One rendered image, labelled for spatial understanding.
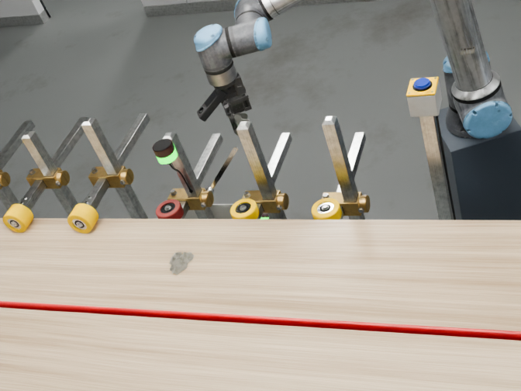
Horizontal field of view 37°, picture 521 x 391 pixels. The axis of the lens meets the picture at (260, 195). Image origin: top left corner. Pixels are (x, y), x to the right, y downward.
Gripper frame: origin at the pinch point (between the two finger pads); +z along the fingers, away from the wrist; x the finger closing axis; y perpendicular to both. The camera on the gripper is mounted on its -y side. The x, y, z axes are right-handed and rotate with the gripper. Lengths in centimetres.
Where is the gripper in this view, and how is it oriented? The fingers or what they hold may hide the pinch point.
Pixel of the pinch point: (236, 133)
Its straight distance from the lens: 247.5
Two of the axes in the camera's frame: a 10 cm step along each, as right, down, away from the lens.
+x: -2.5, -5.8, 7.7
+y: 9.3, -3.7, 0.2
